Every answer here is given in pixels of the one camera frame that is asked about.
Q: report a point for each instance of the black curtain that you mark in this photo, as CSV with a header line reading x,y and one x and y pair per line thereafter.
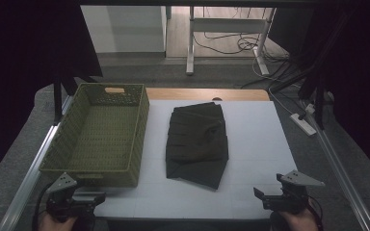
x,y
16,48
356,64

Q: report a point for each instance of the aluminium frame rail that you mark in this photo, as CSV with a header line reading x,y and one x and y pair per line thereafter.
x,y
29,179
340,173

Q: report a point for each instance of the person's left hand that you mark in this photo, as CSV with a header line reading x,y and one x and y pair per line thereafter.
x,y
56,224

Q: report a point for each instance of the white desk frame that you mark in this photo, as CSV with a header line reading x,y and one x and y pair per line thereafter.
x,y
224,25

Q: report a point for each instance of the green woven basket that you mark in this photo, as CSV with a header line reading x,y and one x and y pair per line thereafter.
x,y
102,134

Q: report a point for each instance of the dark pants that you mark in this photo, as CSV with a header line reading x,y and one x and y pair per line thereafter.
x,y
196,144

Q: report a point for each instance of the person's right hand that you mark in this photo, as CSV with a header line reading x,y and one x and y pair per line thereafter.
x,y
298,222

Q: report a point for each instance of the white power strip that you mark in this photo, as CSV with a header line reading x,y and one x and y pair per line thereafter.
x,y
303,125

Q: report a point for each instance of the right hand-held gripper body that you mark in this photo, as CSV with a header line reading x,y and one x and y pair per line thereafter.
x,y
294,195

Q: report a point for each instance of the white power adapter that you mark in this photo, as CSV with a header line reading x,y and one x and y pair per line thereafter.
x,y
310,109

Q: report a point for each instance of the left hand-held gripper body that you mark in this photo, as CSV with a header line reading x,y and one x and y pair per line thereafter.
x,y
61,202

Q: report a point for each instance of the wooden table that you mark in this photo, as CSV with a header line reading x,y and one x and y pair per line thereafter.
x,y
189,94

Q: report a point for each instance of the white cabinet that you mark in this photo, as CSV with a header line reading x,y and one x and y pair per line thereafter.
x,y
125,29

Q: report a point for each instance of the black metal stand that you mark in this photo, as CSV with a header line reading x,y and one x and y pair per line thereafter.
x,y
319,106
58,102

